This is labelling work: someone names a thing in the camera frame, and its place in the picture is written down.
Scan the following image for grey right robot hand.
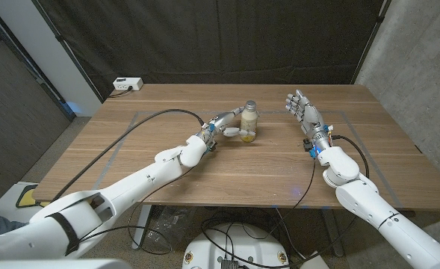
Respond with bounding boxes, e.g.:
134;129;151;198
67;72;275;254
285;88;335;154

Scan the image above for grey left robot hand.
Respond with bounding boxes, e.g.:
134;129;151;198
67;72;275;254
199;106;257;149

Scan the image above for organic brewed tea bottle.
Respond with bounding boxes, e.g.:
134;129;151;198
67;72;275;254
239;99;260;143

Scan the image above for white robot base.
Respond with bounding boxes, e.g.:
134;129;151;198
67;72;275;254
182;223;291;269

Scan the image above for white power strip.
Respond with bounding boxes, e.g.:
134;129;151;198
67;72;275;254
112;77;144;92

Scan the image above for black backdrop curtain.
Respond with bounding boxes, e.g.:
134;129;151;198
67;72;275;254
36;0;387;100

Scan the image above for black backdrop stand pole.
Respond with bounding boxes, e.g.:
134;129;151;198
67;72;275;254
31;0;105;104
350;0;392;85

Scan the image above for clear plastic bag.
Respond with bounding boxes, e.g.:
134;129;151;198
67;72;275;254
146;205;198;244

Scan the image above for grey table leg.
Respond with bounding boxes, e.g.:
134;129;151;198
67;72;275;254
131;204;153;250
320;208;344;258

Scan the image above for white board corner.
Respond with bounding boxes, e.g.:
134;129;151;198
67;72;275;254
300;250;331;269

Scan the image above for white and yellow floor plate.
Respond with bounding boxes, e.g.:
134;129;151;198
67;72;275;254
0;182;52;216

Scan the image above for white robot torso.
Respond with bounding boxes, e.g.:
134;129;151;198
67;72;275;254
0;259;133;269

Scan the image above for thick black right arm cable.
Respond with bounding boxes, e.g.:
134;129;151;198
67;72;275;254
200;134;370;268

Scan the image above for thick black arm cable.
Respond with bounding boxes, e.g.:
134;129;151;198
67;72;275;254
51;108;205;202
200;134;370;268

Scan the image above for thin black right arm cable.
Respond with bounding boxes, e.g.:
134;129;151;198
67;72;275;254
291;156;317;210

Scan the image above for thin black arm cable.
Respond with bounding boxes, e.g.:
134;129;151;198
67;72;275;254
79;166;196;256
291;156;317;210

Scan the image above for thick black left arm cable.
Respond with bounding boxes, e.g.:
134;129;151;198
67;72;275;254
51;108;205;202

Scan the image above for black power cable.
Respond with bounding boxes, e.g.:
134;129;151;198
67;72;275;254
108;86;134;99

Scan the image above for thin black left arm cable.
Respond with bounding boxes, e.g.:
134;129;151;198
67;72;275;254
79;166;196;256

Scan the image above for black cable over base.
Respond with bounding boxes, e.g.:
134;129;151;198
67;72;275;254
200;212;291;261

